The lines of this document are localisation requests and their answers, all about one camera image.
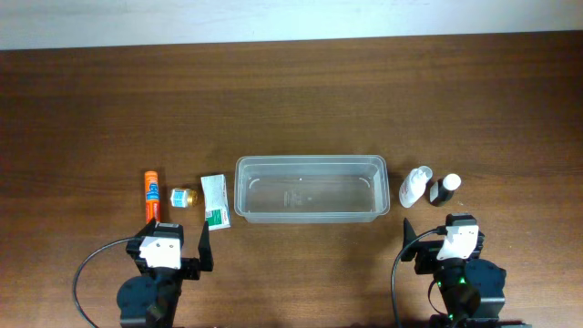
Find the orange tablet tube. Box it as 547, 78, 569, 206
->
144, 170, 160, 223

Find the small blue-label gold-cap bottle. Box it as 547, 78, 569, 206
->
169, 188, 199, 209

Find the clear plastic container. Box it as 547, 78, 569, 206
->
234, 155, 391, 224

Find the dark bottle white cap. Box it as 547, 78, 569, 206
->
429, 173, 461, 207

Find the white bottle clear cap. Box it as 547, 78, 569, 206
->
399, 166, 433, 208

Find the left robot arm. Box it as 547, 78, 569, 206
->
117, 220, 214, 328

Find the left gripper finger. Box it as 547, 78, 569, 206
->
136, 219, 158, 238
198, 221, 214, 272

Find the white green medicine box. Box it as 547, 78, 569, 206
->
200, 175, 230, 231

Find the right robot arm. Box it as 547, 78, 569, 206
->
390, 213, 526, 328

